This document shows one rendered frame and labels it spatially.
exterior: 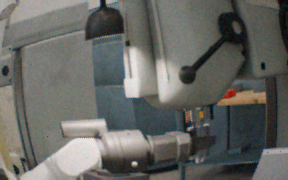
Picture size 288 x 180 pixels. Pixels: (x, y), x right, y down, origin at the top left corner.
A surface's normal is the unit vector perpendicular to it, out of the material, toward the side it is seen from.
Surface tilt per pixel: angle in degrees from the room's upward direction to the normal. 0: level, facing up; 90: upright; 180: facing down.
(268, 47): 90
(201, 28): 90
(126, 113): 90
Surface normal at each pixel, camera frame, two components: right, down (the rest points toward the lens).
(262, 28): 0.51, -0.01
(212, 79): 0.51, 0.44
